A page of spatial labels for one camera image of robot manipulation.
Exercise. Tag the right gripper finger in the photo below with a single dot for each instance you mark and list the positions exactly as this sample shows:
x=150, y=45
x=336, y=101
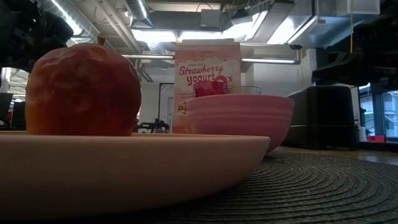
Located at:
x=321, y=74

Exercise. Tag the red translucent cup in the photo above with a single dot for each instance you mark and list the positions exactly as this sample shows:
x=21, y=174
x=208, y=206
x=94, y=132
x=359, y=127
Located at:
x=210, y=89

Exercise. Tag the rectangular metal air duct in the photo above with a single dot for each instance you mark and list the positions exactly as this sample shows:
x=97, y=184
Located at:
x=311, y=21

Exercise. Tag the clear glass tumbler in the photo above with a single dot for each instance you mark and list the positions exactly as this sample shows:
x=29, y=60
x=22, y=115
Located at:
x=245, y=90

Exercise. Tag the red apple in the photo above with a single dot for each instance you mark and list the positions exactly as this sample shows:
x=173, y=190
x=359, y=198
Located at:
x=82, y=90

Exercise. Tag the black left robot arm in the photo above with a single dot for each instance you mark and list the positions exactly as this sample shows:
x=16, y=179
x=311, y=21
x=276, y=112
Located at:
x=17, y=31

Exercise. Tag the black gantry frame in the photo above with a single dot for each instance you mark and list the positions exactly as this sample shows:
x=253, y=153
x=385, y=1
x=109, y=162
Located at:
x=161, y=102

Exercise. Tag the black background robot arm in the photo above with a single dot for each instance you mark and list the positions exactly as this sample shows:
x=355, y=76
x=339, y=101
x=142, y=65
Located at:
x=154, y=126

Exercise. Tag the pink ribbed bowl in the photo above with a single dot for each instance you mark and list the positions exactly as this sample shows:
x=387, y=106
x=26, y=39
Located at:
x=241, y=119

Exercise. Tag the pink strawberry yogurt cereal box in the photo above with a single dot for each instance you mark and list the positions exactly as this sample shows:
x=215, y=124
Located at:
x=199, y=59

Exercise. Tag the white roll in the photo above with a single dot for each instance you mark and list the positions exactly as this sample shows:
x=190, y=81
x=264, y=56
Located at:
x=362, y=133

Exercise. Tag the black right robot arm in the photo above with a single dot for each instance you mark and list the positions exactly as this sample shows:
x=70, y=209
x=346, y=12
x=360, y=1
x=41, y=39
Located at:
x=382, y=31

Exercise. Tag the pink round plate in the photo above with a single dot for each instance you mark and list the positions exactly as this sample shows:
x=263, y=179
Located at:
x=109, y=174

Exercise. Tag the grey round woven placemat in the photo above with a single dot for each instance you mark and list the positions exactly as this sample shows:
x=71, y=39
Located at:
x=326, y=193

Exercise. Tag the red box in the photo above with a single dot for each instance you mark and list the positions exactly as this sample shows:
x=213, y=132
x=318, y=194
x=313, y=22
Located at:
x=375, y=138

